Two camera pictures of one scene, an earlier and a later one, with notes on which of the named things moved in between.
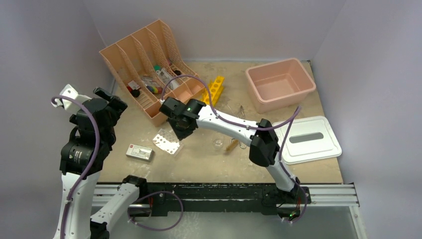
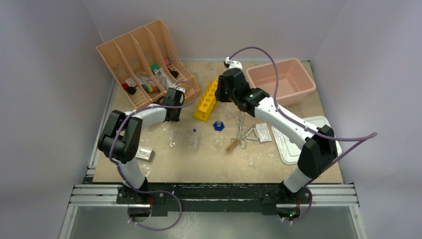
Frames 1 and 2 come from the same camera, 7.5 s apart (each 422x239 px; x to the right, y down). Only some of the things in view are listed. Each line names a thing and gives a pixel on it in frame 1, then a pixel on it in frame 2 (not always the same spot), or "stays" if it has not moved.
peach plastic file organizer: (149, 66) stays
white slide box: (140, 152) stays
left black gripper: (117, 106) to (175, 118)
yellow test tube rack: (215, 89) stays
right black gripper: (181, 135) to (219, 93)
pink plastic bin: (279, 85) stays
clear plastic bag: (166, 140) to (183, 140)
